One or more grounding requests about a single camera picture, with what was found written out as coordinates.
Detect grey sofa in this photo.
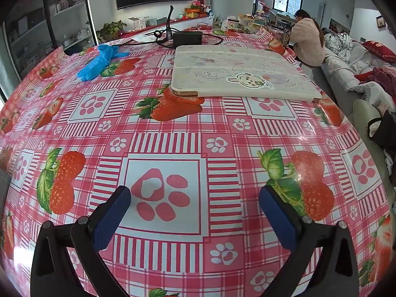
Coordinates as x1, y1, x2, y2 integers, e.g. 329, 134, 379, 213
320, 37, 396, 112

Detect white plastic bag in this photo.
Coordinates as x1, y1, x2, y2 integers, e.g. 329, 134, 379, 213
130, 32, 161, 42

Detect pink strawberry print tablecloth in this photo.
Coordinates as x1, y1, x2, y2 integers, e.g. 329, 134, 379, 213
0, 26, 390, 297

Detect black power adapter box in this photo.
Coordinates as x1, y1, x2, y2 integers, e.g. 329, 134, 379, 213
172, 31, 203, 49

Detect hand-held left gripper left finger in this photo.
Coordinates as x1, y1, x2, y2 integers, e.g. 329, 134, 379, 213
30, 185, 132, 297

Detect grey flat box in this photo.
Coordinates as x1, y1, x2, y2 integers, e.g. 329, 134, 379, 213
145, 17, 169, 27

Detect grey green chair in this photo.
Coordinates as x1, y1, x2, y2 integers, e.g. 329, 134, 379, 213
353, 99, 396, 189

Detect dark framed window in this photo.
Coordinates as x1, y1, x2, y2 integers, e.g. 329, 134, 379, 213
274, 0, 302, 13

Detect blue disposable gloves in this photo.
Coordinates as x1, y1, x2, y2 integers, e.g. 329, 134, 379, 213
77, 45, 132, 82

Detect black gooseneck stand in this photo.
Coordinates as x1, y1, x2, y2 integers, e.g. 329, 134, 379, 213
165, 5, 174, 41

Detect grey white clothes pile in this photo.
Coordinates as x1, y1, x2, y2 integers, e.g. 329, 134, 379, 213
323, 32, 353, 58

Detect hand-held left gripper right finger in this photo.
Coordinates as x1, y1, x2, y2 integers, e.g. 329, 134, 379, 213
259, 185, 361, 297

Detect green potted plant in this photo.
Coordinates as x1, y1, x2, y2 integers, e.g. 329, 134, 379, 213
97, 20, 127, 41

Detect clear plastic box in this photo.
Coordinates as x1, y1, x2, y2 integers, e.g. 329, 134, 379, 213
128, 17, 146, 31

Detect red cushion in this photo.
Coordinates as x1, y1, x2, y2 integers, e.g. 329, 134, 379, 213
361, 40, 396, 63

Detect glass display cabinet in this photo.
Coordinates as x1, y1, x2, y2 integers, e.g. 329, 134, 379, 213
3, 0, 96, 78

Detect maroon garment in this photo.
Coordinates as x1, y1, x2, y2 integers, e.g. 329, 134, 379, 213
356, 66, 396, 84

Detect black garment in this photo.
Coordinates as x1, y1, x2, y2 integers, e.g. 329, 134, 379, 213
367, 110, 396, 149

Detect black power adapter with cables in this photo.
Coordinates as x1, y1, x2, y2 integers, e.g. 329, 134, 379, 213
111, 29, 224, 48

